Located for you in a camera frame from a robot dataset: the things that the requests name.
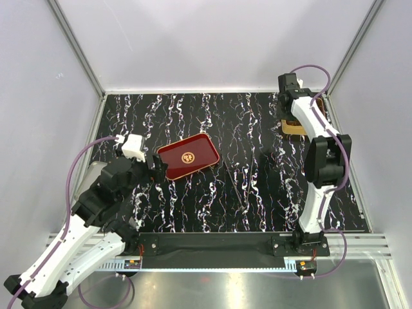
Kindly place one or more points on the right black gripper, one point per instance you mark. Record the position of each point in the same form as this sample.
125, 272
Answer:
282, 116

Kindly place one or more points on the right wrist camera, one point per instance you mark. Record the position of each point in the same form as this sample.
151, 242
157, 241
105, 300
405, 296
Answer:
289, 82

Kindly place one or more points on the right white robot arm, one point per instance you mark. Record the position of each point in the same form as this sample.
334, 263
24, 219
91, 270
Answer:
326, 165

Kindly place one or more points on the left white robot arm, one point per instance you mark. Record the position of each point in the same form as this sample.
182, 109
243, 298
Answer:
90, 235

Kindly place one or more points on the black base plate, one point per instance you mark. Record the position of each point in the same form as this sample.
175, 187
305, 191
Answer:
279, 244

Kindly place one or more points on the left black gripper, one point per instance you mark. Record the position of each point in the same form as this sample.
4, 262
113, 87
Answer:
157, 174

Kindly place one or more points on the white cable duct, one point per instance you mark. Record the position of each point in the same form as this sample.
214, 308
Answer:
150, 264

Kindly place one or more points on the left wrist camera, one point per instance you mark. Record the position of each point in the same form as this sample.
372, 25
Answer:
132, 146

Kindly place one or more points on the red rectangular tray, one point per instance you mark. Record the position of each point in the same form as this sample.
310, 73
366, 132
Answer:
188, 156

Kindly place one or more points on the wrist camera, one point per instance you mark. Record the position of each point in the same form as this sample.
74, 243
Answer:
132, 146
289, 82

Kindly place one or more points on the gold chocolate box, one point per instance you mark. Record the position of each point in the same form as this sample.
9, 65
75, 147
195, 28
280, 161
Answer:
294, 127

